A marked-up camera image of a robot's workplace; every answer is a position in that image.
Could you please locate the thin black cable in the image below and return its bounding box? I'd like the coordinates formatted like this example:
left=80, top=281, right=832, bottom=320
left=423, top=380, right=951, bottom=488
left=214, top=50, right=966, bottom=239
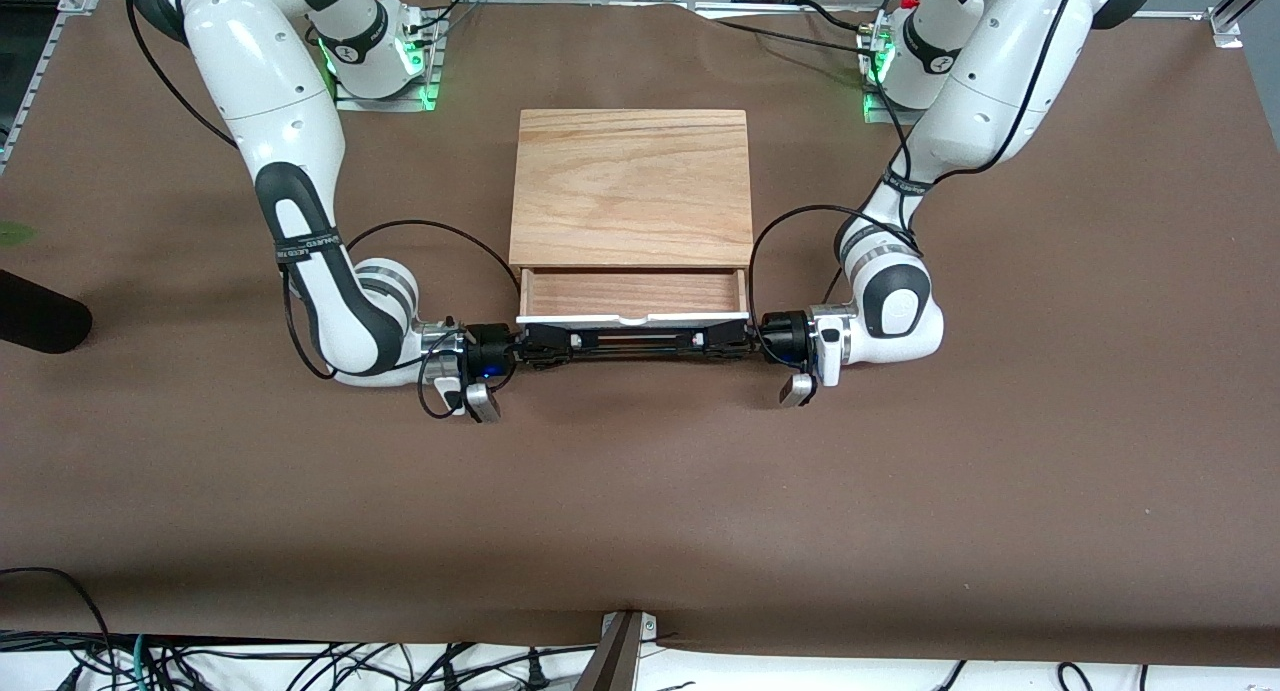
left=715, top=16, right=871, bottom=54

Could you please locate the aluminium right arm base plate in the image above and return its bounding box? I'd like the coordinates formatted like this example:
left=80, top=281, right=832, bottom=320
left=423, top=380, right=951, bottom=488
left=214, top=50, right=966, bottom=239
left=333, top=31, right=443, bottom=112

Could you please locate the brown paper table cover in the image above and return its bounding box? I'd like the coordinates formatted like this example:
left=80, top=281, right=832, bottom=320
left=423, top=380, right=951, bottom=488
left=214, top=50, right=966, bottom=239
left=0, top=0, right=1280, bottom=667

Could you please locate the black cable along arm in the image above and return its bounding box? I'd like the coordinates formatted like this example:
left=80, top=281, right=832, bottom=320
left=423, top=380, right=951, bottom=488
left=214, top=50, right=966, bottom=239
left=125, top=0, right=521, bottom=420
left=748, top=0, right=1086, bottom=317

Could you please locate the black looped cable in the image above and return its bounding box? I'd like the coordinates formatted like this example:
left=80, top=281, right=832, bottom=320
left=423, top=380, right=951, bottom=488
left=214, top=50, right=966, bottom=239
left=0, top=567, right=113, bottom=672

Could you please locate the black cable along right arm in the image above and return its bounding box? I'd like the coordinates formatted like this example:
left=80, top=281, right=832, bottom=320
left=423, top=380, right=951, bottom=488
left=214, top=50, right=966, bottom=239
left=125, top=0, right=521, bottom=420

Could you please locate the aluminium frame rail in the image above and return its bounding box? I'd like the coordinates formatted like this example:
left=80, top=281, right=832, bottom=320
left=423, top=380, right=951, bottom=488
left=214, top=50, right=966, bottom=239
left=0, top=0, right=101, bottom=167

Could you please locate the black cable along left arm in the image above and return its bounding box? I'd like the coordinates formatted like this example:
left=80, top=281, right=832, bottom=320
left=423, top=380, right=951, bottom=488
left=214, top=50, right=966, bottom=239
left=748, top=0, right=1086, bottom=317

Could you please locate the black cylindrical object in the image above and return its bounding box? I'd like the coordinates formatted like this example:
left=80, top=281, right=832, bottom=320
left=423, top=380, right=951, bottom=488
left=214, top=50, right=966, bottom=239
left=0, top=268, right=94, bottom=355

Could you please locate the aluminium frame profile with bracket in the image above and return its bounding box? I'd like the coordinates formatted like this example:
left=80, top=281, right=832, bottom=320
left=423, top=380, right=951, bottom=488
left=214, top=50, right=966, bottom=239
left=1208, top=0, right=1280, bottom=50

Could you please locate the aluminium left arm base plate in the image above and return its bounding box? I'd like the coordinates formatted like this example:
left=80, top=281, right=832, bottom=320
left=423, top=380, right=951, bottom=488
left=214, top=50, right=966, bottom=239
left=860, top=21, right=906, bottom=124

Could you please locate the light wooden drawer cabinet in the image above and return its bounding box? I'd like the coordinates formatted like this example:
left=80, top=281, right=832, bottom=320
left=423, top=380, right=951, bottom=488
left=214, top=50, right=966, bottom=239
left=508, top=108, right=755, bottom=270

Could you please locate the grey metal mount bracket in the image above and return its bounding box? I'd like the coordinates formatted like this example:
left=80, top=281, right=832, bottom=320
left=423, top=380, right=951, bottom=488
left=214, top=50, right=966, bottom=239
left=575, top=609, right=659, bottom=691

